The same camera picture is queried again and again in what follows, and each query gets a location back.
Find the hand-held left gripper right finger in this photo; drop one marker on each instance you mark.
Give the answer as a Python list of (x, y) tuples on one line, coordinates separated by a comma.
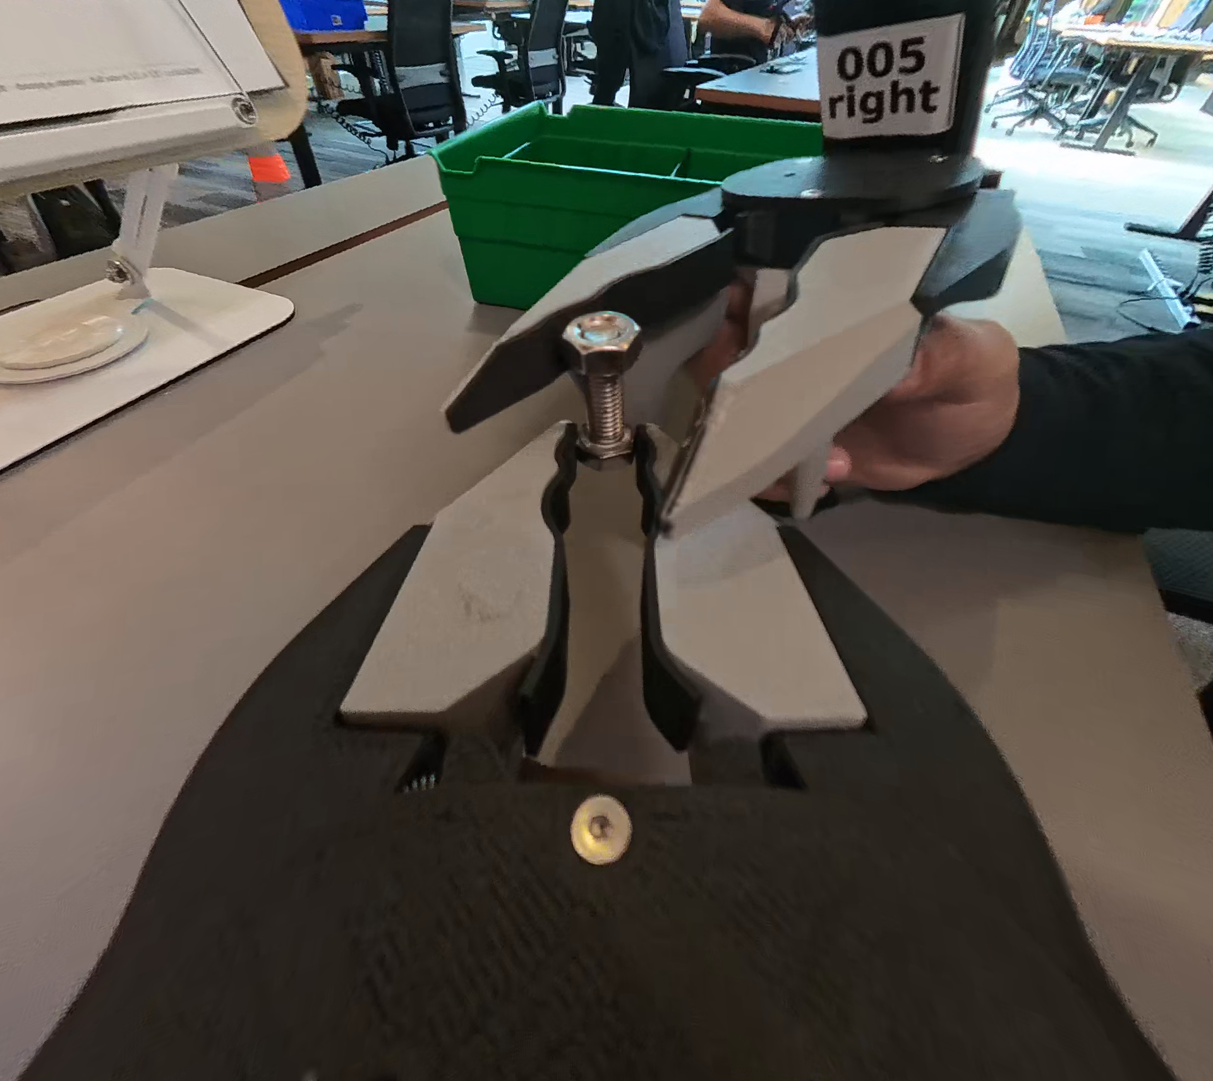
[(748, 626)]

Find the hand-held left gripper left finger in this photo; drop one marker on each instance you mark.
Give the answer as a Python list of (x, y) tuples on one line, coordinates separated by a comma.
[(455, 617)]

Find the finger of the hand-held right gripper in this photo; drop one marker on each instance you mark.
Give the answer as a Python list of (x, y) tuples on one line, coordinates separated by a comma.
[(823, 360), (626, 268)]

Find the silver hex nut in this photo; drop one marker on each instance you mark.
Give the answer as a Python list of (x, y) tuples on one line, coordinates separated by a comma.
[(601, 348)]

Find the green plastic bin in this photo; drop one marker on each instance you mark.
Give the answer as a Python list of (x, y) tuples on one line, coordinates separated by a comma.
[(512, 200)]

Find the silver hex bolt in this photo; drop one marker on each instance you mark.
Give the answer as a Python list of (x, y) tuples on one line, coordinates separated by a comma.
[(609, 403)]

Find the person's right forearm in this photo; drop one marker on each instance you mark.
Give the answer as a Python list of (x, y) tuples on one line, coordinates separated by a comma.
[(1108, 435)]

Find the person's right hand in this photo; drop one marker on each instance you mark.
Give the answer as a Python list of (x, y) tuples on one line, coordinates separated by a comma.
[(948, 408)]

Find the grey side desk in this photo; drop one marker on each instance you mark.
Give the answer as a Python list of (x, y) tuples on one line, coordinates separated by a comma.
[(758, 92)]

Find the black office chair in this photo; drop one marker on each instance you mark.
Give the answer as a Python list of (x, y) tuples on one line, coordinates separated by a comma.
[(546, 38), (423, 30)]

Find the black hanging jacket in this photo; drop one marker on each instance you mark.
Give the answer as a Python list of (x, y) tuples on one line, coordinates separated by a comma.
[(636, 19)]

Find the orange traffic cone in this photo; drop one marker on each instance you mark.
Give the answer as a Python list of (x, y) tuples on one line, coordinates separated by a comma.
[(269, 170)]

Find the small blue bin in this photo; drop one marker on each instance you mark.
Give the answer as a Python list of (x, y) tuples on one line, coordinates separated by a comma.
[(323, 10)]

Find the black chair armrest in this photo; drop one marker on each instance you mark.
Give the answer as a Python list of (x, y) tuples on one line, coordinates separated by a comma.
[(1187, 571)]

